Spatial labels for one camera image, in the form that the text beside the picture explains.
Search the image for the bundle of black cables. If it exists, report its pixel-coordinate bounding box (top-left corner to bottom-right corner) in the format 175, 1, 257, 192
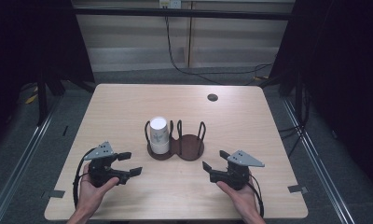
278, 83, 311, 158

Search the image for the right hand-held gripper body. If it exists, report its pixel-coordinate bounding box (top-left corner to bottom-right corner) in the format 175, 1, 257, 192
209, 149, 266, 191

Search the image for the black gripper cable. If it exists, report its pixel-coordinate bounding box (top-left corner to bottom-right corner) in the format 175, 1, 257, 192
245, 173, 266, 218
72, 147, 97, 210

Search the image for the black horizontal bar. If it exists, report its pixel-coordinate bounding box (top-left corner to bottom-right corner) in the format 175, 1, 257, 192
72, 7, 297, 21

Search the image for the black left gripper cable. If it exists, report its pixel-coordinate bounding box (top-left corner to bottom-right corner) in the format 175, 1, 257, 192
72, 147, 97, 210

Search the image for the stack of white paper cups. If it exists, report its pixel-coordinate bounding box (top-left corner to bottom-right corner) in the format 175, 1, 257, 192
149, 116, 171, 156

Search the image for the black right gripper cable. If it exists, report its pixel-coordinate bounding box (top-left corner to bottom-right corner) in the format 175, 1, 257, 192
245, 173, 266, 218

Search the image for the white wall outlet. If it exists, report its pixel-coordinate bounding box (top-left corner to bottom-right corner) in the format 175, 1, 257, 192
159, 0, 183, 10

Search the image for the metal floor rail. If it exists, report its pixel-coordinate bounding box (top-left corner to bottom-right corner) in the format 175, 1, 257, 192
0, 92, 65, 224
282, 96, 357, 224

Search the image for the black curtain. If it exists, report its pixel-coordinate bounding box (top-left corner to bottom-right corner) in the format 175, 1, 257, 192
0, 0, 96, 153
269, 0, 373, 199

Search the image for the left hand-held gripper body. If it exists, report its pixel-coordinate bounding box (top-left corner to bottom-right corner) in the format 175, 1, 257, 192
83, 141, 131, 189

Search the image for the person's left hand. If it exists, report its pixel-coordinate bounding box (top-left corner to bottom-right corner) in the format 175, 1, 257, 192
77, 163, 120, 216

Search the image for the person's right hand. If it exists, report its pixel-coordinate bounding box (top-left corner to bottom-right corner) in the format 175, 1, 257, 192
215, 182, 261, 217

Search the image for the long black floor cable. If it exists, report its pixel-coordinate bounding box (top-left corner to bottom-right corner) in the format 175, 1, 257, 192
163, 14, 274, 87

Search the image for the black metal stand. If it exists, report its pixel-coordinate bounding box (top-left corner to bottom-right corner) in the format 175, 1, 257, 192
35, 73, 49, 127

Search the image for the grey tape piece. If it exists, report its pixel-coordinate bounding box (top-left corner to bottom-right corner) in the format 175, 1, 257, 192
40, 189, 66, 200
287, 184, 310, 195

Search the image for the brown wire cup holder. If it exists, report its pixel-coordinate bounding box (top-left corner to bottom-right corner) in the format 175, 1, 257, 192
144, 119, 207, 162

